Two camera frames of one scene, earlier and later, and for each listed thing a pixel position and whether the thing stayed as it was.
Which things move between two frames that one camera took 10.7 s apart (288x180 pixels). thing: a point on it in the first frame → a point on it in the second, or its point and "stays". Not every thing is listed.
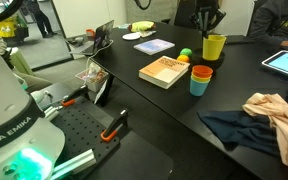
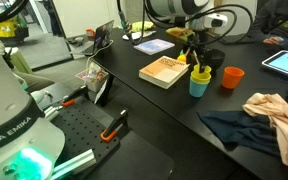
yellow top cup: (212, 46) → (197, 73)
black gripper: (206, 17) → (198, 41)
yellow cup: (200, 79) stays
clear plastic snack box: (94, 77) stays
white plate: (131, 36) stays
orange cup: (202, 71) → (232, 76)
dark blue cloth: (239, 129) stays
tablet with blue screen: (287, 61) stays
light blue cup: (197, 88) stays
